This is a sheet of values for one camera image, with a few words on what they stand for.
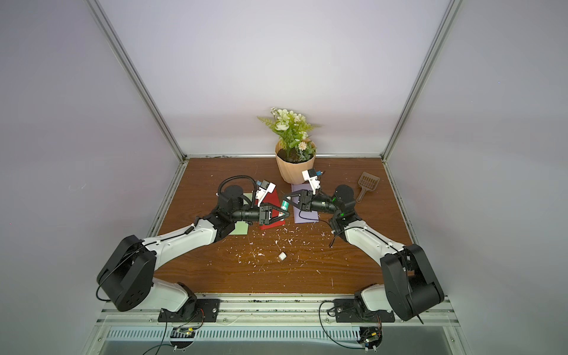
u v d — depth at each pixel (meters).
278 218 0.71
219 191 0.63
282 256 0.84
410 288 0.42
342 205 0.61
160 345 0.68
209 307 0.74
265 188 0.70
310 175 0.71
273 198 0.71
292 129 0.91
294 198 0.72
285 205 0.71
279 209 0.71
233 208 0.65
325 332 0.69
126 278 0.43
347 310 0.71
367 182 1.10
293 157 1.05
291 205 0.71
